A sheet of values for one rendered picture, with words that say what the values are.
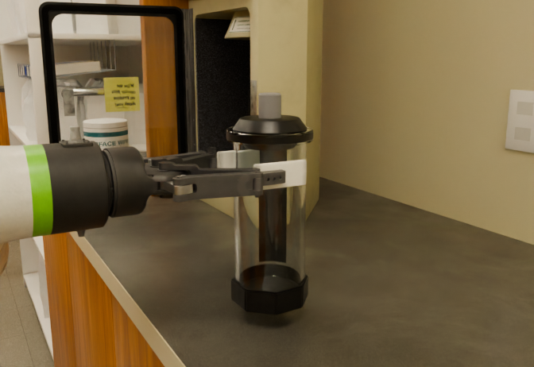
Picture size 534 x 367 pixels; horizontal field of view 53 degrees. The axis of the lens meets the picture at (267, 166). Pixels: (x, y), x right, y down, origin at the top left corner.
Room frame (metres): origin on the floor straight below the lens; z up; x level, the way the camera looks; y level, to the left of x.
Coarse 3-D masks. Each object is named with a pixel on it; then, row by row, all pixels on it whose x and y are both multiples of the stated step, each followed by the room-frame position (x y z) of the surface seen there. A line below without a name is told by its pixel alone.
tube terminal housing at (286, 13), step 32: (192, 0) 1.25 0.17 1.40; (224, 0) 1.11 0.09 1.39; (256, 0) 1.00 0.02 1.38; (288, 0) 1.03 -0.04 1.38; (320, 0) 1.21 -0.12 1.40; (256, 32) 1.00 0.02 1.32; (288, 32) 1.03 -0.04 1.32; (320, 32) 1.22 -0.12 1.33; (256, 64) 1.00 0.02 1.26; (288, 64) 1.03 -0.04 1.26; (320, 64) 1.23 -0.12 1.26; (288, 96) 1.03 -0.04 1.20; (320, 96) 1.24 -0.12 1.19
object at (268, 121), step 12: (264, 96) 0.64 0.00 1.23; (276, 96) 0.64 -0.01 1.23; (264, 108) 0.64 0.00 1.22; (276, 108) 0.64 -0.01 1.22; (240, 120) 0.64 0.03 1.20; (252, 120) 0.63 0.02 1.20; (264, 120) 0.63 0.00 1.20; (276, 120) 0.62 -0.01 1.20; (288, 120) 0.63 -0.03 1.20; (300, 120) 0.65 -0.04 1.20; (252, 132) 0.61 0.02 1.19; (264, 132) 0.61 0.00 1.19; (276, 132) 0.61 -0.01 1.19; (288, 132) 0.61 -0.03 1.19
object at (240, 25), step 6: (240, 12) 1.12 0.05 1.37; (246, 12) 1.11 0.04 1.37; (234, 18) 1.13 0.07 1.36; (240, 18) 1.11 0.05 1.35; (246, 18) 1.10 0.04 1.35; (234, 24) 1.12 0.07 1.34; (240, 24) 1.11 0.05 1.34; (246, 24) 1.10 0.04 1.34; (228, 30) 1.14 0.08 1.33; (234, 30) 1.11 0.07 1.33; (240, 30) 1.10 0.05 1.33; (246, 30) 1.09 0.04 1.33; (228, 36) 1.12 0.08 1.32; (234, 36) 1.10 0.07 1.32; (240, 36) 1.09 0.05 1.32; (246, 36) 1.09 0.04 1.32
